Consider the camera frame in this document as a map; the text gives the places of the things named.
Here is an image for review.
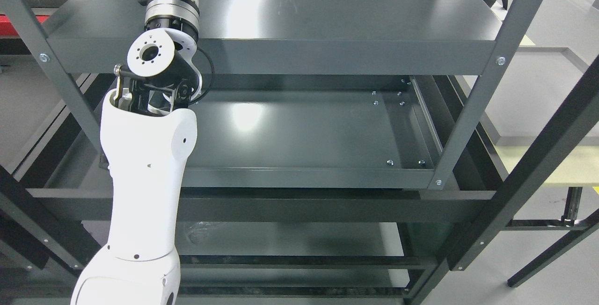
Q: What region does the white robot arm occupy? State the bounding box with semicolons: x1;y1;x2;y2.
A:
70;0;202;305

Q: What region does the grey metal shelf unit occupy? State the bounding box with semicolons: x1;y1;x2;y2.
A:
0;0;562;191

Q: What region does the black metal shelf rack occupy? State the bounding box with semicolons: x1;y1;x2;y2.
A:
0;52;599;305

